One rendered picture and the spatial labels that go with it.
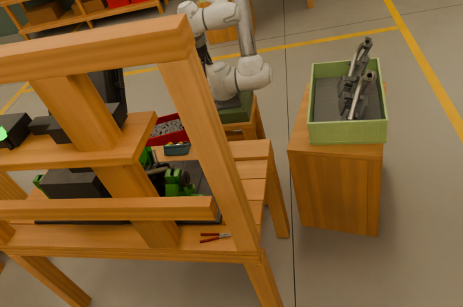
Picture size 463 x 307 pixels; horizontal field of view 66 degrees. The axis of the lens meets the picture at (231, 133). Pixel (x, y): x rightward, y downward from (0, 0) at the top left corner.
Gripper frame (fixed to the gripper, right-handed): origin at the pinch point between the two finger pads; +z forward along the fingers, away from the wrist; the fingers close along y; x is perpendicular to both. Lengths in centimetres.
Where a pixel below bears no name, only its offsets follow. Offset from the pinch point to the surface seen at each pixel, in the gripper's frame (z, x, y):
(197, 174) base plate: 41, 13, -30
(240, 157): 41.4, -9.9, -18.7
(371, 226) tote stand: 119, -80, -12
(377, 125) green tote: 39, -83, -3
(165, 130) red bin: 43, 47, 11
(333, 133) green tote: 44, -61, -2
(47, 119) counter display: -28, 47, -60
